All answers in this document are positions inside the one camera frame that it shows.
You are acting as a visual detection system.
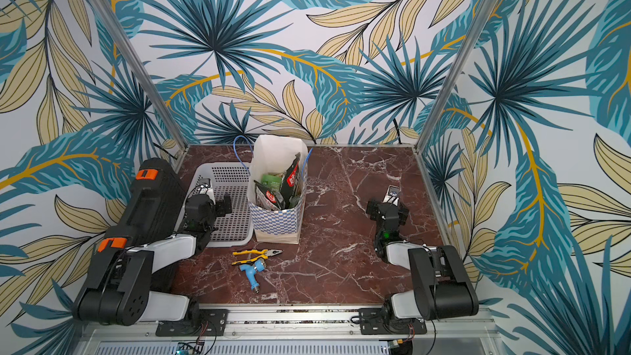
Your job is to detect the checkered paper bag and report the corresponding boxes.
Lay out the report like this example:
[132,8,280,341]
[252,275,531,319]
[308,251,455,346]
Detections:
[243,135,311,244]

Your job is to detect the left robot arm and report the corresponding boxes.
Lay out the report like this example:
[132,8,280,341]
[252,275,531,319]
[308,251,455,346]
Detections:
[72,192,233,330]

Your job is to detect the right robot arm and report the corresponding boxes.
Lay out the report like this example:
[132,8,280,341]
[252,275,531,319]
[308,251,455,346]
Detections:
[359,197,479,335]

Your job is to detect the white plastic basket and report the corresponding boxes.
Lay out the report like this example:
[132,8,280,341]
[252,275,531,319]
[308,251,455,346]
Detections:
[187,162,254,248]

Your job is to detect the yellow black pliers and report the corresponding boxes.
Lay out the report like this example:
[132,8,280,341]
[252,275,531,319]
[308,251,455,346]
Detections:
[232,249,283,266]

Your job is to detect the black orange tool case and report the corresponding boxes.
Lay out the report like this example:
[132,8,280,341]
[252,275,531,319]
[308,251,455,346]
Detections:
[85,158,185,291]

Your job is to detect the blue plastic fitting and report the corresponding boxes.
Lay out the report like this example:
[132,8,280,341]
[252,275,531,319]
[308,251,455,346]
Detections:
[239,259,266,294]

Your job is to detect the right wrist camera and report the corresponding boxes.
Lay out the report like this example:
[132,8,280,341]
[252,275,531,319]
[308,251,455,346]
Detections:
[383,185,400,205]

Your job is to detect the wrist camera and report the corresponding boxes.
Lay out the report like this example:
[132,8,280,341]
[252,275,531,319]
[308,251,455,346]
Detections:
[383,185,400,205]
[194,177,215,202]

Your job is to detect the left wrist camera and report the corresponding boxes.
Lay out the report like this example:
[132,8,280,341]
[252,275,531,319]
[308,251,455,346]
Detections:
[194,177,215,202]

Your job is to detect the left aluminium frame post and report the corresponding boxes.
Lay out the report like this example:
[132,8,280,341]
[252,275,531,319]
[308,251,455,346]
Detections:
[88,0,188,151]

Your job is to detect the aluminium frame post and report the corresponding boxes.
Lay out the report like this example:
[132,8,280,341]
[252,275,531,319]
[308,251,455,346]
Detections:
[88,0,188,151]
[416,0,497,154]

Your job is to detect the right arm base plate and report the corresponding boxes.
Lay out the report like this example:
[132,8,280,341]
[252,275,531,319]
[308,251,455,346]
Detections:
[350,307,427,336]

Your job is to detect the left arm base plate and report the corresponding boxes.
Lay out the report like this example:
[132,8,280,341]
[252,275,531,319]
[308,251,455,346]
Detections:
[155,309,229,337]

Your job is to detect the aluminium front rail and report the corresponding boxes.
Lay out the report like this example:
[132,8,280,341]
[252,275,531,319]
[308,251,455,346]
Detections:
[74,304,507,354]

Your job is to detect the right aluminium frame post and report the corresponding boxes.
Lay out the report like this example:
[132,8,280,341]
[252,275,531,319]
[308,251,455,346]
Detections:
[416,0,497,154]

